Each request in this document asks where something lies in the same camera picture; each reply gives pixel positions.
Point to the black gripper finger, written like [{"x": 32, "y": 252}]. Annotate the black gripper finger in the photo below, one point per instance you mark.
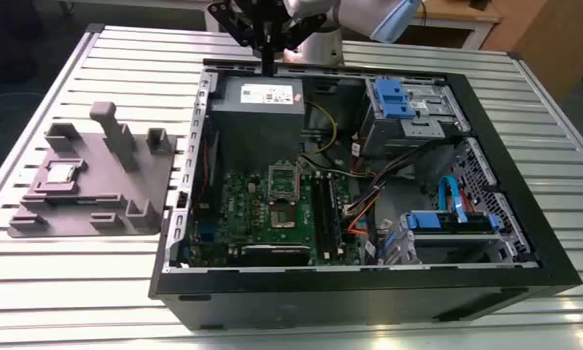
[
  {"x": 239, "y": 25},
  {"x": 308, "y": 34}
]

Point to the blue RAM stick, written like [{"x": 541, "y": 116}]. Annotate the blue RAM stick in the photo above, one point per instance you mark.
[{"x": 72, "y": 201}]

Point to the grey parts rack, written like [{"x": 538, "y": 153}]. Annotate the grey parts rack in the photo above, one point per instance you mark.
[{"x": 101, "y": 182}]

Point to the silver drive cage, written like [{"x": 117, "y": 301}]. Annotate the silver drive cage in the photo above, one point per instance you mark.
[
  {"x": 457, "y": 237},
  {"x": 419, "y": 131}
]

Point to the grey power supply unit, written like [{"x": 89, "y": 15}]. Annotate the grey power supply unit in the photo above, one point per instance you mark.
[{"x": 263, "y": 138}]

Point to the dark office chair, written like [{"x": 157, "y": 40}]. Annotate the dark office chair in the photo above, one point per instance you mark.
[{"x": 10, "y": 43}]

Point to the silver square CPU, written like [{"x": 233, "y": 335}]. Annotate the silver square CPU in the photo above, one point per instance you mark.
[{"x": 60, "y": 173}]

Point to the wooden cabinet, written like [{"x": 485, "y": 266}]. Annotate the wooden cabinet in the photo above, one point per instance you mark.
[{"x": 554, "y": 36}]

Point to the blue disk carrier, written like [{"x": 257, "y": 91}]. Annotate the blue disk carrier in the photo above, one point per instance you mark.
[
  {"x": 393, "y": 95},
  {"x": 425, "y": 220}
]

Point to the black PC case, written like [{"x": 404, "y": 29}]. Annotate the black PC case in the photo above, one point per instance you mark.
[{"x": 321, "y": 302}]

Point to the CPU socket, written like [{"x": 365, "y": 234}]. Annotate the CPU socket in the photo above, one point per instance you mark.
[{"x": 285, "y": 217}]

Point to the wooden desk white frame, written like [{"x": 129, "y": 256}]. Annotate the wooden desk white frame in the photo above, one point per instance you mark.
[{"x": 466, "y": 11}]

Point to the brown base plate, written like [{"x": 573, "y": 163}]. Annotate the brown base plate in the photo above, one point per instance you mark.
[{"x": 287, "y": 58}]

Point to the black RAM slot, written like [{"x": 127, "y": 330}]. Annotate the black RAM slot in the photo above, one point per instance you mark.
[
  {"x": 321, "y": 215},
  {"x": 335, "y": 215}
]

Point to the black graphics card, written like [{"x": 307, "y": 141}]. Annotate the black graphics card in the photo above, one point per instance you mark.
[{"x": 272, "y": 257}]

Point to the green motherboard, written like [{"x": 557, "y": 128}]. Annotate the green motherboard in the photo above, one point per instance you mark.
[{"x": 292, "y": 240}]

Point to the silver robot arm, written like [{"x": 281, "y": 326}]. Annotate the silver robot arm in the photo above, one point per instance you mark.
[{"x": 321, "y": 47}]

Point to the blue board connector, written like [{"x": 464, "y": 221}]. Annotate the blue board connector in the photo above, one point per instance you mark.
[{"x": 208, "y": 233}]

